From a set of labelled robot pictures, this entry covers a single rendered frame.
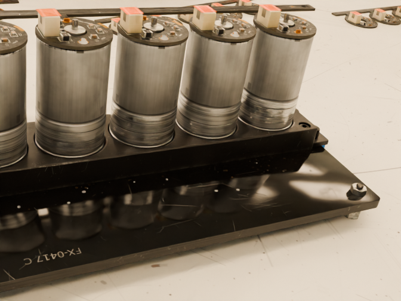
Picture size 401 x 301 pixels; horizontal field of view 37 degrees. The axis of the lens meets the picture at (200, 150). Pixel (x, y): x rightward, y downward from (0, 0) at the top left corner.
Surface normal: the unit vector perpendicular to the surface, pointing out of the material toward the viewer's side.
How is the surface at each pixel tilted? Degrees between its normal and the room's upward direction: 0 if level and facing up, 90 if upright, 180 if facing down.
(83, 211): 0
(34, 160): 0
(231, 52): 90
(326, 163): 0
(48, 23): 90
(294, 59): 90
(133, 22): 90
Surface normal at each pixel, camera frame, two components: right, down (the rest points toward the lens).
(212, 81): -0.10, 0.51
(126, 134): -0.43, 0.42
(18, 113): 0.93, 0.30
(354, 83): 0.14, -0.84
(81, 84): 0.41, 0.53
